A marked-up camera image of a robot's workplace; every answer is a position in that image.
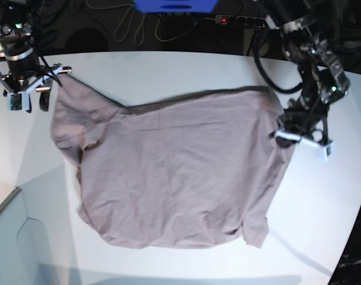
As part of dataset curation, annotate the mauve grey t-shirt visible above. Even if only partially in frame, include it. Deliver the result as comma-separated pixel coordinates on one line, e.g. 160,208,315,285
51,74,294,249

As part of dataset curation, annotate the grey table side panel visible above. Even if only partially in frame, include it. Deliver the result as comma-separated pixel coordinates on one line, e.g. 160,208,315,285
0,188,53,284

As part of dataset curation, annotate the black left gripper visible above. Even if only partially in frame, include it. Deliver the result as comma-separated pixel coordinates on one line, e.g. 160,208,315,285
277,85,335,147

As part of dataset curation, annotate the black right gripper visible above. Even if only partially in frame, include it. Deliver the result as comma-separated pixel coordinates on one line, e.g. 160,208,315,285
0,11,51,112

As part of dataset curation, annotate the black power strip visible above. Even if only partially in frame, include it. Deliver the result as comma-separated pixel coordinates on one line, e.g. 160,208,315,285
213,15,268,29

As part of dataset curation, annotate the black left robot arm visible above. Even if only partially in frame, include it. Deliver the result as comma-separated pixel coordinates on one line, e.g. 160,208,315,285
253,1,350,150

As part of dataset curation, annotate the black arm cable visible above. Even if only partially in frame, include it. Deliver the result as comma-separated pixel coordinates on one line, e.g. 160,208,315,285
251,26,306,96

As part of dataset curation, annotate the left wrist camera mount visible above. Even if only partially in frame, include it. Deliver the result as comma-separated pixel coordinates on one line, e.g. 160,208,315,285
275,130,335,162

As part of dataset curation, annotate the blue plastic box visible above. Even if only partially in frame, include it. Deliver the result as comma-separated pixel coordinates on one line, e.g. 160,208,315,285
133,0,219,13

